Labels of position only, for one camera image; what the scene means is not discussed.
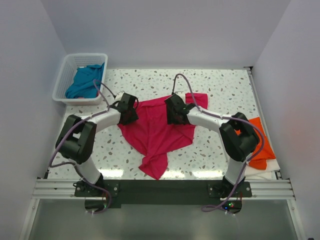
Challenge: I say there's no magenta t shirt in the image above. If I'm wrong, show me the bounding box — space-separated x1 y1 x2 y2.
118 95 196 180

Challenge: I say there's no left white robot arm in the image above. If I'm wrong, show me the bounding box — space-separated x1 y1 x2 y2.
49 92 139 196

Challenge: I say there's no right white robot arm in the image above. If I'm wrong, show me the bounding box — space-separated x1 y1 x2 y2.
164 93 265 197

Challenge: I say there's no blue t shirt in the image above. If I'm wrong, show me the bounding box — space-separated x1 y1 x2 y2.
65 63 105 99

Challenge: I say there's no white plastic basket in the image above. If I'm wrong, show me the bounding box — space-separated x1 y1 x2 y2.
52 53 108 106

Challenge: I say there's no folded orange t shirt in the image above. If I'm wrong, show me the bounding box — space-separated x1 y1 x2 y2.
248 117 276 171

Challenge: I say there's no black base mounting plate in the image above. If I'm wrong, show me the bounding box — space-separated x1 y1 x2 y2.
74 179 252 210

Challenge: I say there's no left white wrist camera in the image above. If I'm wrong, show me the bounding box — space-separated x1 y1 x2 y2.
114 91 125 102

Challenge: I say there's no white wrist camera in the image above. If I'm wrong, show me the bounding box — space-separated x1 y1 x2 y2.
114 91 125 102
175 91 187 104

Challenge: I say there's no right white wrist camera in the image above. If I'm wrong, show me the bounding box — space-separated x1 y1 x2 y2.
175 91 187 104

